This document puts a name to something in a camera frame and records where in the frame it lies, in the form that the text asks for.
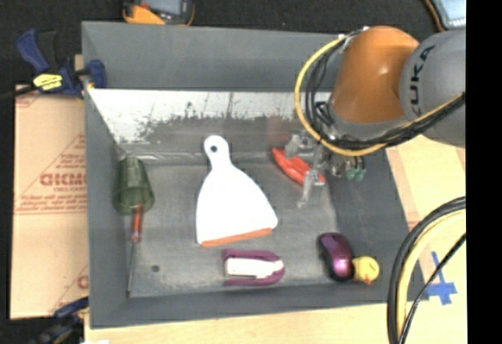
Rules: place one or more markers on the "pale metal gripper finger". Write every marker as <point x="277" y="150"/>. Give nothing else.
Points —
<point x="305" y="190"/>
<point x="319" y="190"/>

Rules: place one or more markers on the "red-orange pliers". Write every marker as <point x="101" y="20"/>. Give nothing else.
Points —
<point x="292" y="168"/>

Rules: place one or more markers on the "purple computer mouse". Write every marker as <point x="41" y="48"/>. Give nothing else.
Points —
<point x="336" y="256"/>

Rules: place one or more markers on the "white scraper with orange edge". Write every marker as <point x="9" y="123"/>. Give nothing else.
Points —
<point x="231" y="201"/>

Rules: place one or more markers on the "yellow rubber duck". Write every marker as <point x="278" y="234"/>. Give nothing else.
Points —
<point x="366" y="268"/>

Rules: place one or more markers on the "purple and white stapler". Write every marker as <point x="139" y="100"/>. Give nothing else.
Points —
<point x="251" y="268"/>

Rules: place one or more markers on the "grey metal bin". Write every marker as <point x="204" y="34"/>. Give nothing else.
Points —
<point x="219" y="72"/>

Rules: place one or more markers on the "green translucent cup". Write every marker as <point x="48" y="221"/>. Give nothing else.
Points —
<point x="132" y="187"/>

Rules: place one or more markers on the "brown cardboard board red print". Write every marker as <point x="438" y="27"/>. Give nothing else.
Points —
<point x="47" y="225"/>

